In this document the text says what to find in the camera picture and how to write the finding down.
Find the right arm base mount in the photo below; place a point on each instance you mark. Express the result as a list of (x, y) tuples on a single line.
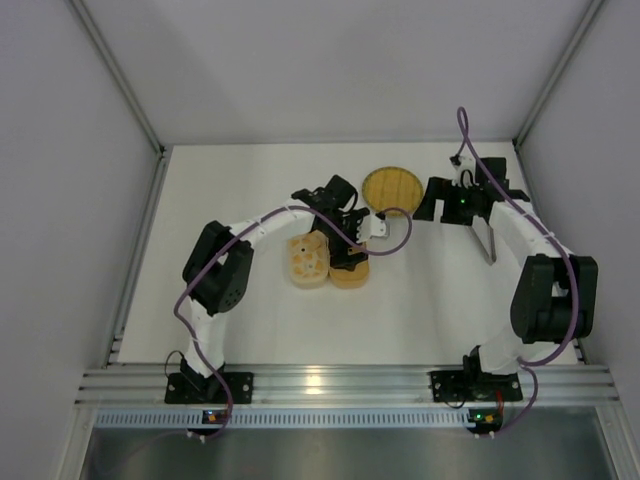
[(458, 386)]

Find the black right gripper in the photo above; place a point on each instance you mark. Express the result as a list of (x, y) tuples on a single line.
[(439, 201)]

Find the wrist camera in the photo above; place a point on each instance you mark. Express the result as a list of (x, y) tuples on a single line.
[(373, 226), (464, 168)]

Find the beige lunch box container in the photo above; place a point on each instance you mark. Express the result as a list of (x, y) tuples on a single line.
[(308, 274)]

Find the metal serving tongs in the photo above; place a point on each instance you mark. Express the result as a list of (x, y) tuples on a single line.
[(483, 237)]

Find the beige lunch box lid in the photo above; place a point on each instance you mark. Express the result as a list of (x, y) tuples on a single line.
[(311, 246)]

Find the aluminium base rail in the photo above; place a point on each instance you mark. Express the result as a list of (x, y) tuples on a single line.
[(317, 386)]

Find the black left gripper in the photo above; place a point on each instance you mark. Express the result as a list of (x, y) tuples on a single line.
[(345, 246)]

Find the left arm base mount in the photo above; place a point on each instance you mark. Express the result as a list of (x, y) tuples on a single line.
[(187, 387)]

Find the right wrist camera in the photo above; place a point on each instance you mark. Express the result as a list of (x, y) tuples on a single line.
[(464, 168)]

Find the orange lunch box container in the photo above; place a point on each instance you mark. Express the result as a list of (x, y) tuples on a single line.
[(350, 280)]

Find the orange lunch box lid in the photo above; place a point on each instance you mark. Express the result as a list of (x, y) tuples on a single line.
[(353, 256)]

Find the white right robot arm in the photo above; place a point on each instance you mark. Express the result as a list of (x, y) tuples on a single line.
[(555, 295)]

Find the aluminium frame post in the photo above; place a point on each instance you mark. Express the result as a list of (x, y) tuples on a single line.
[(560, 67), (92, 30)]

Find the slotted cable duct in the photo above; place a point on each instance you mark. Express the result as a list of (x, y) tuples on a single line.
[(284, 418)]

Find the left aluminium frame post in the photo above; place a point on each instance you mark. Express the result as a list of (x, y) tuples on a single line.
[(92, 30)]

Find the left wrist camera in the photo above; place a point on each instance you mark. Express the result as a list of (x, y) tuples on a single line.
[(373, 226)]

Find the right aluminium frame post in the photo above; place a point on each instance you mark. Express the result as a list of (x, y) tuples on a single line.
[(560, 67)]

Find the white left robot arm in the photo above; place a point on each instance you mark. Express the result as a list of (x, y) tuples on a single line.
[(218, 269)]

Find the round woven bamboo tray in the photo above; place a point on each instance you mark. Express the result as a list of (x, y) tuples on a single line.
[(391, 187)]

